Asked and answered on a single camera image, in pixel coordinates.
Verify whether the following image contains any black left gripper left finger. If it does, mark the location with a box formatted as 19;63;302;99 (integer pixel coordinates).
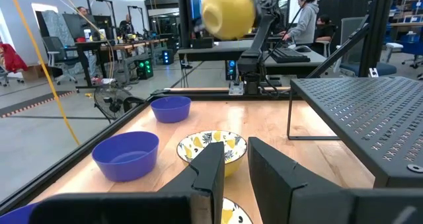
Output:
157;141;226;224

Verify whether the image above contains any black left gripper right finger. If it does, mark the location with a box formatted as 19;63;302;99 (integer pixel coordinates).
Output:
247;137;344;224

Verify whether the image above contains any yellow leaf-patterned bowl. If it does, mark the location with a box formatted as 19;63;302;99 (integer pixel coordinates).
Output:
176;130;248;178
200;0;257;42

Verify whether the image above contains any white speckled plate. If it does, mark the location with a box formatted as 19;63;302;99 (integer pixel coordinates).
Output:
221;197;254;224

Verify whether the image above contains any blue plastic bowl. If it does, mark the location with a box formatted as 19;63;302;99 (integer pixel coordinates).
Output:
91;131;160;182
150;96;192;124
0;202;40;224

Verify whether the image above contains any person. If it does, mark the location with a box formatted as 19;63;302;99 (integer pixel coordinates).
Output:
312;14;338;56
279;0;321;47
118;14;135;36
75;5;99;81

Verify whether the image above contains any black computer keyboard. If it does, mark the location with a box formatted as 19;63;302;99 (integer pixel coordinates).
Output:
269;47;311;64

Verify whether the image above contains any grey office desk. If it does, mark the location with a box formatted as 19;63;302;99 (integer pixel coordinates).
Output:
177;38;328;79

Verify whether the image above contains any computer monitor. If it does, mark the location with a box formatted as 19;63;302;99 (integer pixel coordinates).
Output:
188;0;208;20

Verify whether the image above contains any blue-lit computer tower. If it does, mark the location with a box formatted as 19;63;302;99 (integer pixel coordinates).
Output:
161;48;175;65
225;59;238;81

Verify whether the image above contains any black box with labels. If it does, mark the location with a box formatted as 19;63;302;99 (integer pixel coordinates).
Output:
191;37;215;50

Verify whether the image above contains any black mesh mat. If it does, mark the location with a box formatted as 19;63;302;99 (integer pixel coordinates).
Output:
286;76;423;189

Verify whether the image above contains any black floor fan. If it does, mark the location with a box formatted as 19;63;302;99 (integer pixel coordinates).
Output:
93;85;146;123

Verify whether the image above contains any green-lit computer tower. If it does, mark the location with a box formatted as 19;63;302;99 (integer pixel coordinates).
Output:
134;57;155;80

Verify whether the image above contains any grey chair with blue seat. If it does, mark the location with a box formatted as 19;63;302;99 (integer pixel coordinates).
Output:
336;17;397;78

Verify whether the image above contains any long wooden workbench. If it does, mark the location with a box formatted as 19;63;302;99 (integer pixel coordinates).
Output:
98;38;169;85

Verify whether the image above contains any blue office chair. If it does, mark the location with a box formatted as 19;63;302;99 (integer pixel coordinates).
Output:
399;32;423;69

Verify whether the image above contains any black standing desk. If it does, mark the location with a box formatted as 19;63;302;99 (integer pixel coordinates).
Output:
74;40;112;90

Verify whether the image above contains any grey office chair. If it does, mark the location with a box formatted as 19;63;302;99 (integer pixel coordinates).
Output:
42;36;80;85

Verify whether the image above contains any cardboard box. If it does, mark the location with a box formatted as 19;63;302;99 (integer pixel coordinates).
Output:
21;63;50;83

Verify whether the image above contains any red cloth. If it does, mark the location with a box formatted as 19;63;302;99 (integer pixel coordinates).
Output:
0;42;29;75

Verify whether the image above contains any yellow extension cable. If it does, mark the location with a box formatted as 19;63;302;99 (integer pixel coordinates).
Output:
8;0;81;146

